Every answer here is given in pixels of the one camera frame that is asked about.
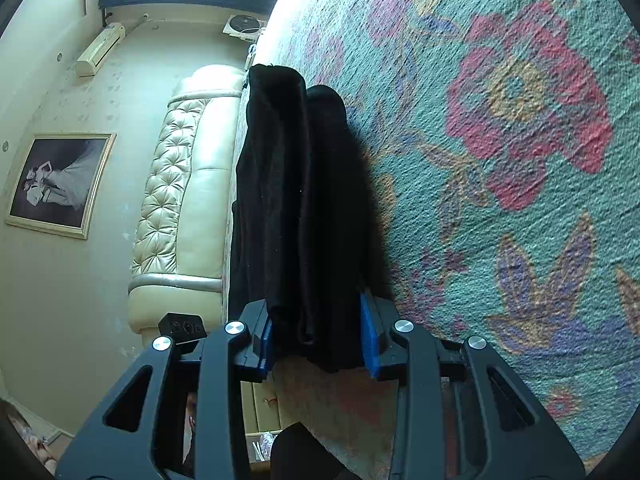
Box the white air conditioner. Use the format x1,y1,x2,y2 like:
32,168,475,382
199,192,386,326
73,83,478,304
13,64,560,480
75,22,126,78

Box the cream nightstand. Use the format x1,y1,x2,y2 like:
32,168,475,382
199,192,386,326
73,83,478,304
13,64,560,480
240,380,301,461

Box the floral bedspread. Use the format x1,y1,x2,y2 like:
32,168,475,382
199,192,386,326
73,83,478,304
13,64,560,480
250,0,640,471

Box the person's leg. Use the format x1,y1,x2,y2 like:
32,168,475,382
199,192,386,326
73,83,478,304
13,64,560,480
270,422,361,480

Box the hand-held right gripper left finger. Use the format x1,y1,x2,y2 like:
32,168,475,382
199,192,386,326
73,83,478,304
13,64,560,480
55,300,276,480

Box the framed picture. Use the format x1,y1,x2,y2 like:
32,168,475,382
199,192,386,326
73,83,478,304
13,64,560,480
5,132,117,240

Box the black pants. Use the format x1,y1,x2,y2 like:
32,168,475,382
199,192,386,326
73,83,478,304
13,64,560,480
227,62,396,373

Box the black socket panel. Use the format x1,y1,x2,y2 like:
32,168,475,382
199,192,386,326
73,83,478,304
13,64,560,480
157,312,208,346

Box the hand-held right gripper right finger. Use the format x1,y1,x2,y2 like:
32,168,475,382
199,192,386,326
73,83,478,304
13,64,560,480
359,292,586,480

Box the cream leather headboard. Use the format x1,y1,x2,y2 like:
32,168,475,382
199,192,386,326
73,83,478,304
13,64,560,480
127,64,251,336

